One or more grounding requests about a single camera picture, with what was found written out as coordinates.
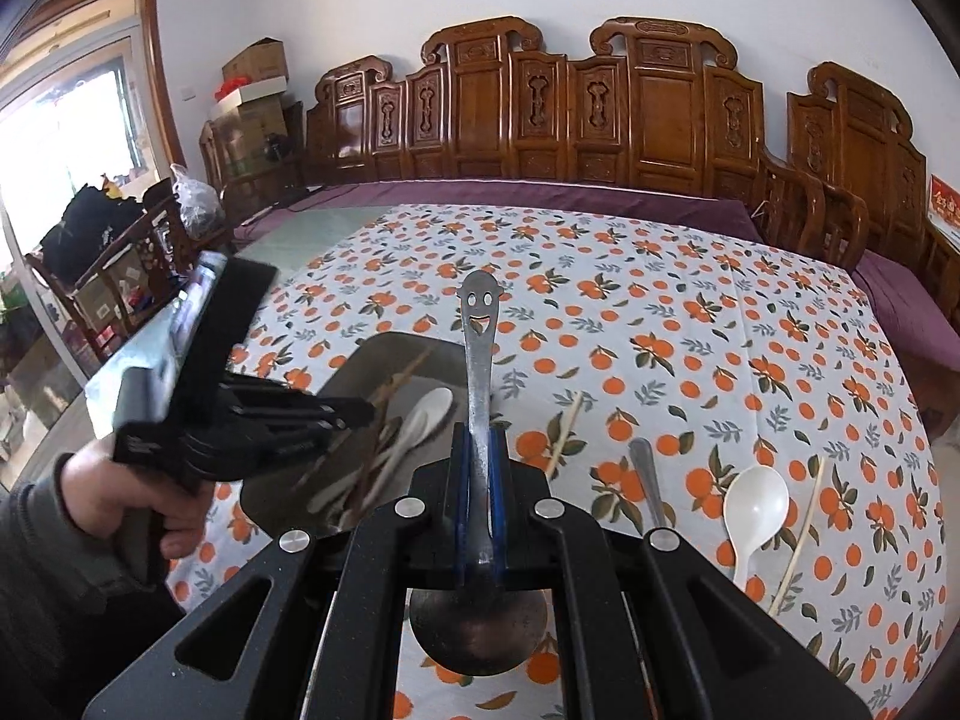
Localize stacked cardboard boxes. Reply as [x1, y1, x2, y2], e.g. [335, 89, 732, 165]
[210, 37, 293, 176]

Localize large white plastic ladle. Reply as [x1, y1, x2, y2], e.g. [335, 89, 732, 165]
[722, 465, 789, 590]

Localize person's left forearm sleeve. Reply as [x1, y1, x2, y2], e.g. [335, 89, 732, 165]
[2, 457, 184, 718]

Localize carved wooden sofa bench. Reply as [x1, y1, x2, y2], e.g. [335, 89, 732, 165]
[200, 16, 807, 241]

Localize carved wooden armchair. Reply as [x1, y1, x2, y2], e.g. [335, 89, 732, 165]
[788, 62, 958, 301]

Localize person's left hand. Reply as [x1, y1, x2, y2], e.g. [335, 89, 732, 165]
[59, 436, 213, 559]

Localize red gift box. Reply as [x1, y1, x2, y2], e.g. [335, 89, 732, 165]
[928, 176, 960, 229]

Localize metal fork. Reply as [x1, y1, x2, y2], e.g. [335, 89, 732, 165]
[628, 437, 669, 528]

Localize small white ceramic spoon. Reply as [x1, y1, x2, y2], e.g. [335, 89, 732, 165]
[305, 385, 458, 515]

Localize purple armchair cushion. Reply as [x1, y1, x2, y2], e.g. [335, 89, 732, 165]
[853, 250, 960, 372]

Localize wooden chair with clothes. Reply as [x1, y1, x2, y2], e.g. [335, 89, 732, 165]
[25, 179, 231, 362]

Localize rectangular metal tray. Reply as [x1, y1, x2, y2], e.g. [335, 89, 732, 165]
[241, 332, 467, 536]

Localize window with wooden frame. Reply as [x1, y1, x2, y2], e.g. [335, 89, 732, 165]
[2, 0, 182, 252]

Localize orange patterned tablecloth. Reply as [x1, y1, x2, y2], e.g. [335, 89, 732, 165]
[164, 202, 950, 720]

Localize white plastic bag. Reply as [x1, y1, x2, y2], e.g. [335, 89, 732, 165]
[171, 163, 224, 241]

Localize dark wooden chopstick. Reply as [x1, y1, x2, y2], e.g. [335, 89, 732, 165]
[293, 349, 431, 491]
[337, 374, 400, 530]

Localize smiley face metal spoon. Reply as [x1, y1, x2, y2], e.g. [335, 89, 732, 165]
[410, 270, 547, 676]

